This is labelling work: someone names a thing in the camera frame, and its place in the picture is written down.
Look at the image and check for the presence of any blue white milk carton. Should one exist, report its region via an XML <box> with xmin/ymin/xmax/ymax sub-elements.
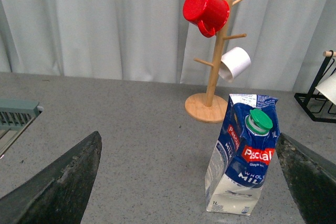
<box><xmin>205</xmin><ymin>94</ymin><xmax>280</xmax><ymax>216</ymax></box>

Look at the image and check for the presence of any white curtain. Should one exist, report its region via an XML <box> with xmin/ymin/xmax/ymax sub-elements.
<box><xmin>1</xmin><ymin>0</ymin><xmax>335</xmax><ymax>92</ymax></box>

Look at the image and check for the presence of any small white cup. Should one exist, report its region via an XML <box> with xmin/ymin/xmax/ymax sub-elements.
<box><xmin>218</xmin><ymin>47</ymin><xmax>251</xmax><ymax>82</ymax></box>

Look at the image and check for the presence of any white ribbed mug on rack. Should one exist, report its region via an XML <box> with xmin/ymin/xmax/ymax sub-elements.
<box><xmin>316</xmin><ymin>73</ymin><xmax>336</xmax><ymax>105</ymax></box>

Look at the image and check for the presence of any wooden mug tree stand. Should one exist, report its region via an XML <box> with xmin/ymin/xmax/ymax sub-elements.
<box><xmin>185</xmin><ymin>0</ymin><xmax>246</xmax><ymax>123</ymax></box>

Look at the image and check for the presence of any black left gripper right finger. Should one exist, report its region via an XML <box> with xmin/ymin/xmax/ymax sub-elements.
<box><xmin>276</xmin><ymin>133</ymin><xmax>335</xmax><ymax>223</ymax></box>

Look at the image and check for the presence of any grey-green dish rack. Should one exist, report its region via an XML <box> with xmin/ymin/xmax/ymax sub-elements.
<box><xmin>1</xmin><ymin>98</ymin><xmax>44</xmax><ymax>158</ymax></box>

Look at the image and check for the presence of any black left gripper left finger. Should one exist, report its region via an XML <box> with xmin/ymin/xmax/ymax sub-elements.
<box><xmin>1</xmin><ymin>131</ymin><xmax>102</xmax><ymax>223</ymax></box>

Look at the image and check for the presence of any red mug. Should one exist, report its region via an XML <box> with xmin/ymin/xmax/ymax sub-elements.
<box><xmin>182</xmin><ymin>0</ymin><xmax>230</xmax><ymax>38</ymax></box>

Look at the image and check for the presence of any black wire mug rack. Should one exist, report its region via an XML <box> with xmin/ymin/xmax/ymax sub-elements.
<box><xmin>294</xmin><ymin>50</ymin><xmax>335</xmax><ymax>123</ymax></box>

